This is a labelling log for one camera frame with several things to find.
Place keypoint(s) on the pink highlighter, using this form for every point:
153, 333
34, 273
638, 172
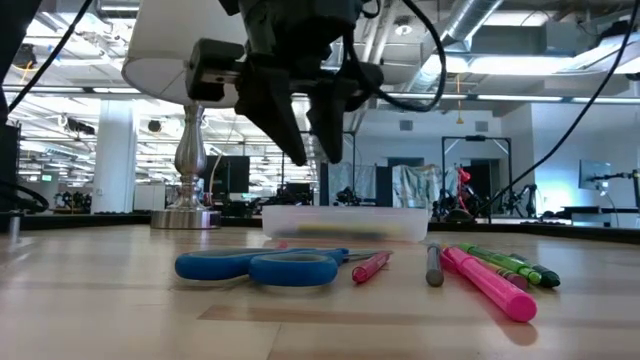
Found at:
492, 285

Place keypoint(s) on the dark background table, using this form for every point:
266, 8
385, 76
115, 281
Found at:
590, 210

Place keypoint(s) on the white shade silver table lamp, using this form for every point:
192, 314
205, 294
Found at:
190, 150

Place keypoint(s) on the light green marker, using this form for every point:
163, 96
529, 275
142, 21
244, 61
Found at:
500, 260

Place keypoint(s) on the black metal frame stand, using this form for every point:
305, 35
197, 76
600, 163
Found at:
475, 138

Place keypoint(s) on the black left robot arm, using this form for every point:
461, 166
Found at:
300, 25

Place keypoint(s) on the pink lidded clear supply box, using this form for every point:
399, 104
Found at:
350, 217

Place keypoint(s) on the clear plastic covered equipment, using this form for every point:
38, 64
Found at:
415, 185
350, 182

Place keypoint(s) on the magenta pen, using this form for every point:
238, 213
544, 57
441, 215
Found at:
369, 266

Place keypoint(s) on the grey pen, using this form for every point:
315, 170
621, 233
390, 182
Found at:
434, 267

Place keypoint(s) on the black cabinet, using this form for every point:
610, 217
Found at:
7, 165

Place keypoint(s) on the black monitor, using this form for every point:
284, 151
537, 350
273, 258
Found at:
230, 175

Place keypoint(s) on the grey wall monitor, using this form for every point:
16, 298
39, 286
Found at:
595, 175

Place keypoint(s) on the clear plastic storage box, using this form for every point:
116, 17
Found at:
75, 221

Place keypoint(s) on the black round speaker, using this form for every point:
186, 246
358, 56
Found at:
154, 125

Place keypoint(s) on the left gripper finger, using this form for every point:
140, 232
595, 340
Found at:
332, 120
272, 105

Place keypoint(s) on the white building column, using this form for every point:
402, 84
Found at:
112, 160

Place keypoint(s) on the smooth silver ventilation duct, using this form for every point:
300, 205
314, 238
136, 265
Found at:
470, 20

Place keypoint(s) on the dark green marker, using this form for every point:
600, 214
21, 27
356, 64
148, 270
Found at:
542, 275

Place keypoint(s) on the red robot arm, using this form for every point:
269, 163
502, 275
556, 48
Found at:
463, 177

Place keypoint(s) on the white cabinet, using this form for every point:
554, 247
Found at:
149, 197

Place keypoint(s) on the linear ceiling light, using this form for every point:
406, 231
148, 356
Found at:
520, 98

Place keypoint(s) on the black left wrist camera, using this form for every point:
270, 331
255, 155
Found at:
367, 85

